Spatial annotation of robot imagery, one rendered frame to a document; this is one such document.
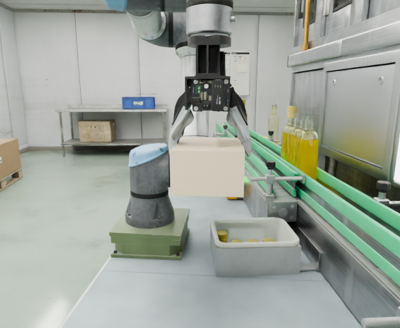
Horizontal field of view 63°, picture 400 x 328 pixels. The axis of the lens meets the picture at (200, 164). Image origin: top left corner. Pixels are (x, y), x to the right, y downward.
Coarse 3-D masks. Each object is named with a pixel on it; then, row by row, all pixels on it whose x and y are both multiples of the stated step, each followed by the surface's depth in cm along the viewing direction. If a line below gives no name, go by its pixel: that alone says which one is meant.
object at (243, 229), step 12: (216, 228) 98; (228, 228) 99; (240, 228) 99; (252, 228) 100; (264, 228) 100; (276, 228) 100; (288, 228) 92; (216, 240) 85; (228, 240) 100; (276, 240) 100; (288, 240) 91
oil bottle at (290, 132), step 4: (292, 128) 118; (296, 128) 117; (288, 132) 121; (292, 132) 118; (288, 136) 121; (292, 136) 117; (288, 140) 121; (292, 140) 118; (288, 144) 121; (292, 144) 118; (288, 148) 121; (292, 148) 118; (288, 152) 121; (288, 156) 121; (288, 160) 121
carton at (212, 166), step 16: (176, 144) 58; (192, 144) 58; (208, 144) 58; (224, 144) 58; (240, 144) 58; (176, 160) 53; (192, 160) 53; (208, 160) 53; (224, 160) 52; (240, 160) 52; (176, 176) 54; (192, 176) 53; (208, 176) 53; (224, 176) 53; (240, 176) 53; (176, 192) 54; (192, 192) 54; (208, 192) 54; (224, 192) 53; (240, 192) 53
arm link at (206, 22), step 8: (192, 8) 50; (200, 8) 50; (208, 8) 49; (216, 8) 50; (224, 8) 50; (232, 8) 52; (192, 16) 51; (200, 16) 50; (208, 16) 50; (216, 16) 50; (224, 16) 50; (232, 16) 52; (192, 24) 51; (200, 24) 50; (208, 24) 50; (216, 24) 50; (224, 24) 51; (232, 24) 53; (192, 32) 51; (200, 32) 51; (208, 32) 51; (216, 32) 51; (224, 32) 51
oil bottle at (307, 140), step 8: (304, 136) 106; (312, 136) 106; (304, 144) 106; (312, 144) 106; (296, 152) 111; (304, 152) 107; (312, 152) 107; (296, 160) 111; (304, 160) 107; (312, 160) 108; (304, 168) 108; (312, 168) 108; (312, 176) 109
